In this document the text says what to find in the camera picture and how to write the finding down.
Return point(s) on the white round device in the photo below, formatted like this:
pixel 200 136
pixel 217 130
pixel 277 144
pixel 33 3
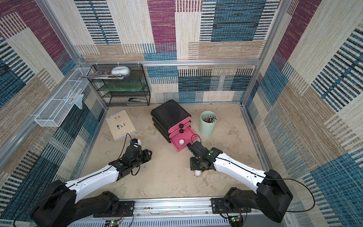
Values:
pixel 121 70

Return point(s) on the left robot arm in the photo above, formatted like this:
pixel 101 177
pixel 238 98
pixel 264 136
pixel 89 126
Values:
pixel 64 203

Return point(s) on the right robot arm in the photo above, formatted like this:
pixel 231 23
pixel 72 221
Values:
pixel 266 192

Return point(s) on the mint green pen cup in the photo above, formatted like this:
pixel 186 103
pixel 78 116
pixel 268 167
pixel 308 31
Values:
pixel 206 129

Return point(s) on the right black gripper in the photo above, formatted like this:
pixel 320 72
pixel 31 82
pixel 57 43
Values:
pixel 194 148

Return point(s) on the pens in cup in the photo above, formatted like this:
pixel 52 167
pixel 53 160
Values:
pixel 211 118

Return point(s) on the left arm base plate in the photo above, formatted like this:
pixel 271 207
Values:
pixel 127 208

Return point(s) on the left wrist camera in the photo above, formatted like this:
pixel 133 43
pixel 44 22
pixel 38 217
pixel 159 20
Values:
pixel 135 141

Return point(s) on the black wire mesh shelf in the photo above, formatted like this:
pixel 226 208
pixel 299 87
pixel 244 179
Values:
pixel 131 91

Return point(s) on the beige book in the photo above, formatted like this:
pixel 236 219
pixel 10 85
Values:
pixel 120 125

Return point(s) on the magazine on shelf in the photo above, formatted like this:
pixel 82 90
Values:
pixel 105 75

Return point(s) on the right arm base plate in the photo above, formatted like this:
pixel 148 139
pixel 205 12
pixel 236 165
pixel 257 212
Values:
pixel 220 206

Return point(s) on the white wire wall basket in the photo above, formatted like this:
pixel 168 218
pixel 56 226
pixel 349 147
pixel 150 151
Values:
pixel 69 94

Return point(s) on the black drawer cabinet shell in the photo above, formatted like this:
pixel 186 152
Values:
pixel 167 115

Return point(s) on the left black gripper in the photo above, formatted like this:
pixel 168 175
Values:
pixel 146 156

